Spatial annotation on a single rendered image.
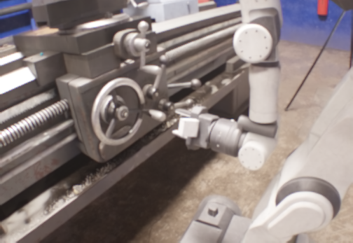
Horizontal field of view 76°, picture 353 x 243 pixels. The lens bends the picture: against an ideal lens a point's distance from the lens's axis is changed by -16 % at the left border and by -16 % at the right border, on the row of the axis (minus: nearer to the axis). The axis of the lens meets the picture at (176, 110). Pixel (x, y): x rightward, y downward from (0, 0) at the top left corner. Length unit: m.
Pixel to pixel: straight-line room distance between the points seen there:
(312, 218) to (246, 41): 0.38
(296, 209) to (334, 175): 0.10
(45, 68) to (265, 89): 0.63
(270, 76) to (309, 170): 0.21
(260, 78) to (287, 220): 0.30
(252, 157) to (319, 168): 0.16
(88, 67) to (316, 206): 0.66
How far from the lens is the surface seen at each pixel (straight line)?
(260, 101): 0.59
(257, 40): 0.53
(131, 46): 0.78
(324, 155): 0.52
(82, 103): 0.78
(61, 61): 0.88
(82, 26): 0.82
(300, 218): 0.56
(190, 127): 0.68
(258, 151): 0.60
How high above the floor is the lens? 1.05
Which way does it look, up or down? 28 degrees down
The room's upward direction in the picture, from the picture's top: 5 degrees counter-clockwise
